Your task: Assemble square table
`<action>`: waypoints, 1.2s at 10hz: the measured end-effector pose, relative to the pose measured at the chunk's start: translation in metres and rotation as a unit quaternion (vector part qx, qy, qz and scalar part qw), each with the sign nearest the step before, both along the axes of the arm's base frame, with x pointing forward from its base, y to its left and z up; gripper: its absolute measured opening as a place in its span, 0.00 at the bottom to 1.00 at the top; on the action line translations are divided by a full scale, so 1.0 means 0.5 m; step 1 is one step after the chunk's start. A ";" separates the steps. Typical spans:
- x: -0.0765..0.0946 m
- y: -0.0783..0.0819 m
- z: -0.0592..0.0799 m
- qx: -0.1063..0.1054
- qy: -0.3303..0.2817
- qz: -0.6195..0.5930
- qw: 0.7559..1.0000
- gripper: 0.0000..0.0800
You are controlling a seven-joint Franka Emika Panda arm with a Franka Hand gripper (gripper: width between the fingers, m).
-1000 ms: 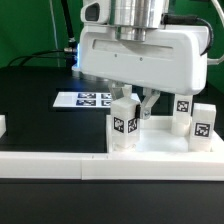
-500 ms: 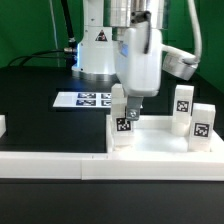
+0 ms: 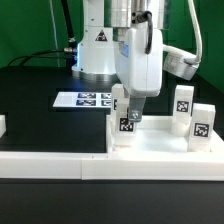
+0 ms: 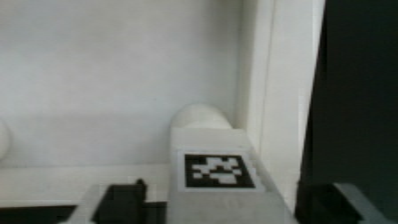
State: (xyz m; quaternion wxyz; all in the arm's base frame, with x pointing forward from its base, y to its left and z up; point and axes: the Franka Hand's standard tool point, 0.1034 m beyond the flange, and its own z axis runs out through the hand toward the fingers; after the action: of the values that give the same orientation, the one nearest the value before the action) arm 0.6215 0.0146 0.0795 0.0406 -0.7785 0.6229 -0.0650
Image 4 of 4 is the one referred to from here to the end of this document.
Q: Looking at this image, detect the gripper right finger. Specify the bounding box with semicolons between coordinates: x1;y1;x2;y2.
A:
294;182;390;224

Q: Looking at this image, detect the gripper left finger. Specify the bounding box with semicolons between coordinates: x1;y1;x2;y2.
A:
58;178;166;224

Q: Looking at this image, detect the white table leg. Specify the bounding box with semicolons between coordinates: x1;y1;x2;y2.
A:
166;104;298;224

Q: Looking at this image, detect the white square table top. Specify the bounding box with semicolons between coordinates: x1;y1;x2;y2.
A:
0;0;326;208

